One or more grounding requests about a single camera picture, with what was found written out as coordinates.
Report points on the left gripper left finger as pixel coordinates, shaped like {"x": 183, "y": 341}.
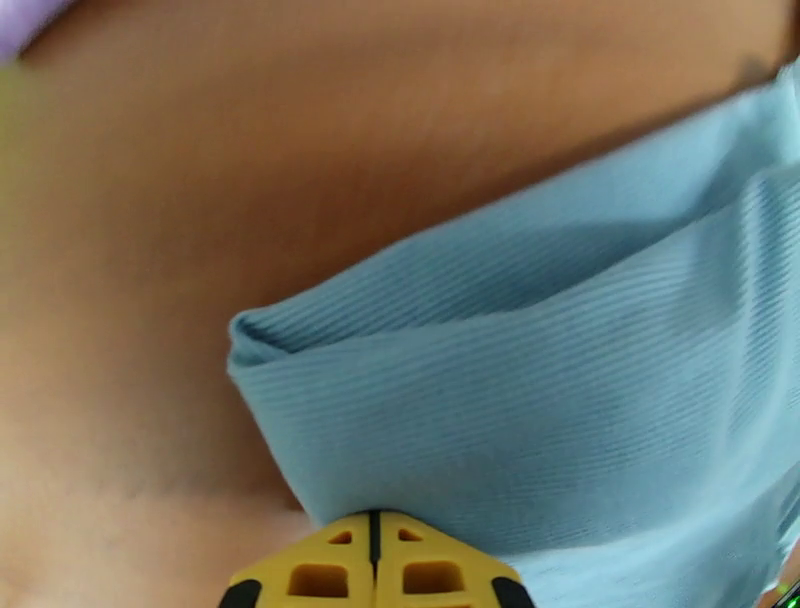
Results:
{"x": 312, "y": 562}

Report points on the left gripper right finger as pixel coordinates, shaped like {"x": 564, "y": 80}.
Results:
{"x": 437, "y": 562}

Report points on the blue ribbed top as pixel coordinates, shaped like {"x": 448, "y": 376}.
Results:
{"x": 531, "y": 375}

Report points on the purple t-shirt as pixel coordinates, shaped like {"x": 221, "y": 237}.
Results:
{"x": 25, "y": 22}

